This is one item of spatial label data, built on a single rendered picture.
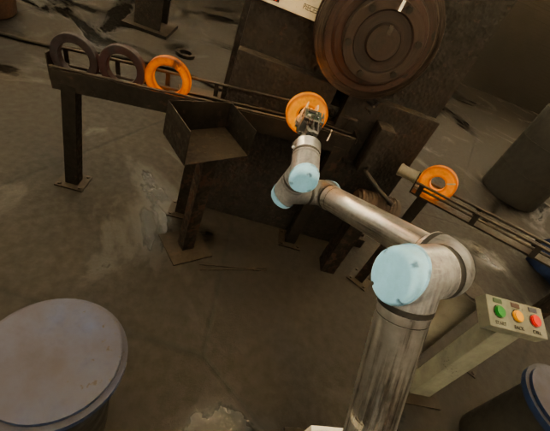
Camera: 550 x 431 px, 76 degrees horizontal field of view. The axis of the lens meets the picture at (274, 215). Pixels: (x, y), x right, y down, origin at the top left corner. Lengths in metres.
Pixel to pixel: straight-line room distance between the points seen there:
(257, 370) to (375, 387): 0.76
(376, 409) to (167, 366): 0.84
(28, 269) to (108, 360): 0.80
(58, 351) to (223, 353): 0.70
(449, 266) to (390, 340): 0.19
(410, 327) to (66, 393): 0.74
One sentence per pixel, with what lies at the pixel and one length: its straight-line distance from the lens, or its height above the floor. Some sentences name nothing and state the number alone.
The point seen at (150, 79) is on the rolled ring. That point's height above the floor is 0.66.
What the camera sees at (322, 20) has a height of 1.10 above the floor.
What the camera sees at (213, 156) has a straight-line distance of 1.35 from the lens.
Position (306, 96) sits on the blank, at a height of 0.89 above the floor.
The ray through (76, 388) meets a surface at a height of 0.43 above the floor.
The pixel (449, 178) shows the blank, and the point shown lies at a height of 0.76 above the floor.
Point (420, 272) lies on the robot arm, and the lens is 0.70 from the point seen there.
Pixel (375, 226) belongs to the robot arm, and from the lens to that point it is 0.99.
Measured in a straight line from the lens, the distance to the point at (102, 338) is 1.02.
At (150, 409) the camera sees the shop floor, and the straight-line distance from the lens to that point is 1.41.
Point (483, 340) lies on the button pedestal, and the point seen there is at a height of 0.47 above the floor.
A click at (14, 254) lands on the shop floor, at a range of 1.76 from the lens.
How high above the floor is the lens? 1.33
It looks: 38 degrees down
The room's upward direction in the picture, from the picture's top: 25 degrees clockwise
